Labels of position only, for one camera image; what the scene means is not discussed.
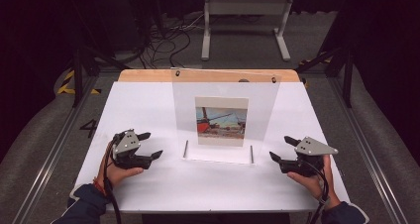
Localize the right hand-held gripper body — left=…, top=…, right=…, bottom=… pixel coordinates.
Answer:
left=277, top=136, right=339, bottom=178

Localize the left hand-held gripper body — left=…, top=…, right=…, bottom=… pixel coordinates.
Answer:
left=111, top=128, right=154, bottom=170

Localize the clear acrylic photo frame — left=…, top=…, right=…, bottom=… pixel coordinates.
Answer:
left=170, top=67, right=282, bottom=166

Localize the boat picture card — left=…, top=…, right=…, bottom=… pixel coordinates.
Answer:
left=194, top=96, right=250, bottom=148

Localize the person's left hand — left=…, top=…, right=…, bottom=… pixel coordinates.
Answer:
left=96, top=142, right=145, bottom=192

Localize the person's right hand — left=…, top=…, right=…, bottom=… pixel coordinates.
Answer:
left=286, top=154, right=342, bottom=208

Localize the black metal stand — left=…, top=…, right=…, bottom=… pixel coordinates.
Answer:
left=68, top=0, right=133, bottom=109
left=296, top=5, right=355, bottom=109

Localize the yellow black floor tape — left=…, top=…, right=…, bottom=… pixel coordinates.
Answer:
left=56, top=69, right=102, bottom=96

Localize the white metal stand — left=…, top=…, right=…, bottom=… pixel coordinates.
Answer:
left=200, top=0, right=296, bottom=62

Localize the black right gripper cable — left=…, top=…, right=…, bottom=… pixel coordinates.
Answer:
left=305, top=159, right=331, bottom=224

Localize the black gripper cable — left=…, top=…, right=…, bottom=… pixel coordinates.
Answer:
left=305, top=159, right=331, bottom=224
left=102, top=134, right=123, bottom=224

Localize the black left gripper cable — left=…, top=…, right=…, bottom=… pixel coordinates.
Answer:
left=102, top=134, right=123, bottom=224

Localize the red bracelet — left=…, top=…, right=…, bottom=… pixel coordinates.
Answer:
left=93, top=178, right=107, bottom=197

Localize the aluminium rail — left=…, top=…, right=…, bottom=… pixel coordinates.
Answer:
left=11, top=74, right=100, bottom=224
left=328, top=76, right=410, bottom=224

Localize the bundle of black floor cables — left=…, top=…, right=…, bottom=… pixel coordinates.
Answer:
left=125, top=14, right=207, bottom=69

